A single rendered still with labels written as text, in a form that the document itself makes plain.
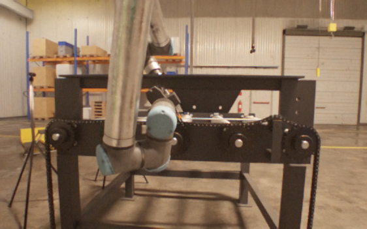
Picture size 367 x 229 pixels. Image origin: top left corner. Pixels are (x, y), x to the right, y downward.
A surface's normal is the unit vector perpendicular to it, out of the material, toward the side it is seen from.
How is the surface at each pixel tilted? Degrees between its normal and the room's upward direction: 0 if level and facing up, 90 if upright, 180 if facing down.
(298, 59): 90
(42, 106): 90
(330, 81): 90
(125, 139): 107
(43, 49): 90
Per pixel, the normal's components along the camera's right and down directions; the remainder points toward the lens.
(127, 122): 0.60, 0.35
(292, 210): -0.07, 0.07
